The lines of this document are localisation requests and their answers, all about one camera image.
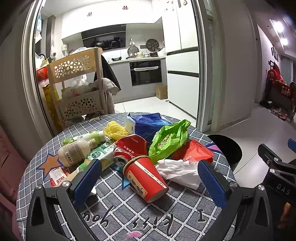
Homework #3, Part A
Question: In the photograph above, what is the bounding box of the black range hood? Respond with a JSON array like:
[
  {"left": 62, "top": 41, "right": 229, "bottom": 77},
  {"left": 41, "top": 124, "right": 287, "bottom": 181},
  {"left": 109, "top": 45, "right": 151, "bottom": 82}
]
[{"left": 81, "top": 29, "right": 127, "bottom": 52}]

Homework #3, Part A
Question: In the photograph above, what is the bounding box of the crushed red can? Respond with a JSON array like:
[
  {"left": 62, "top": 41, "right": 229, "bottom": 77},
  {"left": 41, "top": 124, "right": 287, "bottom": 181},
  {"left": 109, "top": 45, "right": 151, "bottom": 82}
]
[{"left": 113, "top": 134, "right": 148, "bottom": 168}]

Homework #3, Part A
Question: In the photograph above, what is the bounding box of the beige plastic storage rack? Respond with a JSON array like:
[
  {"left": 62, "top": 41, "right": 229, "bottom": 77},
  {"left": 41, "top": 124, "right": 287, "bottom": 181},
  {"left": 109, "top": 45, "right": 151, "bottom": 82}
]
[{"left": 47, "top": 47, "right": 110, "bottom": 121}]

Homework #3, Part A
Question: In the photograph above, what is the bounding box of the red white small packet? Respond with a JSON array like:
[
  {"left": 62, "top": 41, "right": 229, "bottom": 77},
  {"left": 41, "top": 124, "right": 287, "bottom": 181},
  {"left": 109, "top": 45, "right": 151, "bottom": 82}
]
[{"left": 48, "top": 167, "right": 70, "bottom": 188}]

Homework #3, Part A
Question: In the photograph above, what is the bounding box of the black trash bin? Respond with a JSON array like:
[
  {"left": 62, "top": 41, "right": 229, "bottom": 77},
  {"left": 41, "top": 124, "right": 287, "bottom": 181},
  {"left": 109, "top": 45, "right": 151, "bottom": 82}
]
[{"left": 206, "top": 134, "right": 243, "bottom": 174}]

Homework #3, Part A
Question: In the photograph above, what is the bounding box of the green plastic bag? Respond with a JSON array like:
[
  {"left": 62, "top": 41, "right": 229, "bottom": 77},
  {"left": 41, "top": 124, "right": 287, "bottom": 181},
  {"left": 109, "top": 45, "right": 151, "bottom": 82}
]
[{"left": 148, "top": 119, "right": 191, "bottom": 165}]

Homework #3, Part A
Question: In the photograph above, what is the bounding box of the red paper cup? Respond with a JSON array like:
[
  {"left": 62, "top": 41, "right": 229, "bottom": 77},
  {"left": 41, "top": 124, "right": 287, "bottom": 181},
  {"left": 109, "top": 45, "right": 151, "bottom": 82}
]
[{"left": 122, "top": 156, "right": 169, "bottom": 204}]

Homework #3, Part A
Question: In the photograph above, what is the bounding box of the beige cloth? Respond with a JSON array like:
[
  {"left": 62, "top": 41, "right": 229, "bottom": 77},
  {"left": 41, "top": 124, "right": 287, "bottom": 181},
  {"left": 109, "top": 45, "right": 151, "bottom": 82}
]
[{"left": 89, "top": 77, "right": 119, "bottom": 112}]

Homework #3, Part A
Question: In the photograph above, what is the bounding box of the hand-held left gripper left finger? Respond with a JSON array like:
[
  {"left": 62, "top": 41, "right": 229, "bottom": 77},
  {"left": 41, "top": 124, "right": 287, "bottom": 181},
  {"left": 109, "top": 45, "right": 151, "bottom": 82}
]
[{"left": 26, "top": 159, "right": 102, "bottom": 241}]

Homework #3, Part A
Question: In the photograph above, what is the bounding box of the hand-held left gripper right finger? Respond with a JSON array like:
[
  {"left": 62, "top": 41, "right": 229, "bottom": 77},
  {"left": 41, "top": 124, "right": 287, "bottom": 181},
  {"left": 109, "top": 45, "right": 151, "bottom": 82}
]
[{"left": 198, "top": 159, "right": 275, "bottom": 241}]

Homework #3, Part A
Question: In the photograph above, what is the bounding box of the crumpled white tissue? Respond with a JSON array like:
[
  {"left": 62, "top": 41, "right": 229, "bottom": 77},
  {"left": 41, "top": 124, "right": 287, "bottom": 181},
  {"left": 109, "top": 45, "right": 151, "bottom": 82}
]
[{"left": 155, "top": 159, "right": 203, "bottom": 191}]

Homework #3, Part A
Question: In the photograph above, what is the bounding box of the black jacket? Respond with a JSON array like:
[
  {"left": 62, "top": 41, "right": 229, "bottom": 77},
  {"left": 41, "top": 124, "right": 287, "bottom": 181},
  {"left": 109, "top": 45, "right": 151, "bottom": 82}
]
[{"left": 100, "top": 54, "right": 121, "bottom": 93}]

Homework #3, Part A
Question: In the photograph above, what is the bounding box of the white sliding door frame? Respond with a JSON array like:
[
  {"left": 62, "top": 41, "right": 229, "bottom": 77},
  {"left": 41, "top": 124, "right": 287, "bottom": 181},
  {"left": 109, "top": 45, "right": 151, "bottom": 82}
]
[{"left": 191, "top": 0, "right": 223, "bottom": 133}]

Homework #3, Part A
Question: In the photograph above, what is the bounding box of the white plastic bag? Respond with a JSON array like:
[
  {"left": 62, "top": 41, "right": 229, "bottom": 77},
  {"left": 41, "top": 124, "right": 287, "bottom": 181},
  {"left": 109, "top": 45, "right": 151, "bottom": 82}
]
[{"left": 61, "top": 74, "right": 93, "bottom": 99}]

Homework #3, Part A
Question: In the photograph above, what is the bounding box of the red snack packet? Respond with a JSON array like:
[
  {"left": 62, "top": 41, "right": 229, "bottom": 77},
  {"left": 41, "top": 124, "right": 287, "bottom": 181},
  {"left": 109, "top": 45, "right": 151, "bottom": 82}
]
[{"left": 171, "top": 139, "right": 214, "bottom": 164}]

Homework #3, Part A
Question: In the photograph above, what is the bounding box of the person's right hand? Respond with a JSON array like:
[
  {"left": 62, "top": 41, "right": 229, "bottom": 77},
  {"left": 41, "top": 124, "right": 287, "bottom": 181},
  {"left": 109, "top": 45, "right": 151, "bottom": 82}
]
[{"left": 280, "top": 202, "right": 293, "bottom": 224}]

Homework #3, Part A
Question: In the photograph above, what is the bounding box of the yellow packaging bag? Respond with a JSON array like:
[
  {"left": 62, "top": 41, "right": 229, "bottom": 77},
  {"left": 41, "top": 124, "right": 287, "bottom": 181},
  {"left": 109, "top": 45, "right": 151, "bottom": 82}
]
[{"left": 43, "top": 83, "right": 62, "bottom": 131}]

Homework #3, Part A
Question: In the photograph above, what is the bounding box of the beige drink bottle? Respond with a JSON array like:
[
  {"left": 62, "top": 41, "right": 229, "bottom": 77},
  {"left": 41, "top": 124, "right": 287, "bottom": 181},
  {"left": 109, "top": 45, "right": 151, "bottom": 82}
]
[{"left": 58, "top": 138, "right": 97, "bottom": 167}]

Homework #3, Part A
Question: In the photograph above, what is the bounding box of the white tissue pack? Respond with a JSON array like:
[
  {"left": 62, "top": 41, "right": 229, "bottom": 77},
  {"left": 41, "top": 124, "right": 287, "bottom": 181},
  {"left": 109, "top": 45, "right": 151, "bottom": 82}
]
[{"left": 125, "top": 115, "right": 136, "bottom": 134}]

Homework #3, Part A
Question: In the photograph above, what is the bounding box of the cardboard box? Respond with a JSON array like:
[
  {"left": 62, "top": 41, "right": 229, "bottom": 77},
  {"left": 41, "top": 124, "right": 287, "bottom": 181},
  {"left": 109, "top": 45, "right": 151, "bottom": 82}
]
[{"left": 155, "top": 84, "right": 168, "bottom": 100}]

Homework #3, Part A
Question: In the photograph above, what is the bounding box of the red basket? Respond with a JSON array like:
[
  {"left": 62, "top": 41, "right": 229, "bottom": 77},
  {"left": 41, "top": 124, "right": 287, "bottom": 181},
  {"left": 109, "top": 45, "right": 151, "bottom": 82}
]
[{"left": 36, "top": 67, "right": 50, "bottom": 83}]

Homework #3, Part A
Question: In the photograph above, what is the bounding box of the blue plastic bag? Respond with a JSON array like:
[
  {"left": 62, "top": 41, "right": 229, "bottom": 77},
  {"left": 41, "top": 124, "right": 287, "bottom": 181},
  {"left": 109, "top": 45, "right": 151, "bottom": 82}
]
[{"left": 131, "top": 113, "right": 173, "bottom": 144}]

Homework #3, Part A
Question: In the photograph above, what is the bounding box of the yellow foam fruit net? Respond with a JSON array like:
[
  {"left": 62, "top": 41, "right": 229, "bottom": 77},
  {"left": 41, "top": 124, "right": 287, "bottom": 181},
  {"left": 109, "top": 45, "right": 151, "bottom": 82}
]
[{"left": 103, "top": 120, "right": 130, "bottom": 141}]

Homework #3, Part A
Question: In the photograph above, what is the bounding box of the round dark wall tray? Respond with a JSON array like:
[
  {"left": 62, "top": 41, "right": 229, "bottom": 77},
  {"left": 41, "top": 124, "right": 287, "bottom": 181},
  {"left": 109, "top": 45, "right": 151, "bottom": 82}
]
[{"left": 146, "top": 39, "right": 160, "bottom": 52}]

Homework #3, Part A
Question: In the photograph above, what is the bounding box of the pink chair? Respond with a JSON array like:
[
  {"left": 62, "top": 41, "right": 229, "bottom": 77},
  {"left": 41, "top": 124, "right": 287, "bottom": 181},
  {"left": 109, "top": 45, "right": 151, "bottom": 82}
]
[{"left": 0, "top": 125, "right": 28, "bottom": 241}]

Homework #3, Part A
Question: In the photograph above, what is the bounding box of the green white cleaner bottle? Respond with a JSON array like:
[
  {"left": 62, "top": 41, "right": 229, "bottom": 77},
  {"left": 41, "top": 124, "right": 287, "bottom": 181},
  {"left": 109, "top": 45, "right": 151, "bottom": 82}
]
[{"left": 78, "top": 141, "right": 116, "bottom": 172}]

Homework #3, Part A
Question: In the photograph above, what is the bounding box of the built-in black oven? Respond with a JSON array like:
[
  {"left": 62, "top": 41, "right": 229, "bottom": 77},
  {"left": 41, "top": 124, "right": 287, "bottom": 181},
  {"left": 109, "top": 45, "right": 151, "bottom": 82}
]
[{"left": 129, "top": 60, "right": 162, "bottom": 88}]

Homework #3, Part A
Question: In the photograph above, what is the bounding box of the red festive decoration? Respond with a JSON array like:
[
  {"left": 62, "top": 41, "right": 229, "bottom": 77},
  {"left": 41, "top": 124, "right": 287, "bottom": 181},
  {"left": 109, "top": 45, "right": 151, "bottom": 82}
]
[{"left": 265, "top": 60, "right": 296, "bottom": 103}]

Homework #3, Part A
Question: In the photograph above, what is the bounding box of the green capped white bottle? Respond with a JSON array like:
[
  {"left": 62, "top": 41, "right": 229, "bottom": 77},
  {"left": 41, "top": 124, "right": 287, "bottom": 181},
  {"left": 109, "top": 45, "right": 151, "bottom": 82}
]
[{"left": 61, "top": 130, "right": 106, "bottom": 147}]

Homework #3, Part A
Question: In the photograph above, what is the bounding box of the white refrigerator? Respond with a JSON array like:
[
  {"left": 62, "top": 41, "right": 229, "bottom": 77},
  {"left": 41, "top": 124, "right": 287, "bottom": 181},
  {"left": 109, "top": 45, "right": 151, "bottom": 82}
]
[{"left": 161, "top": 5, "right": 201, "bottom": 121}]

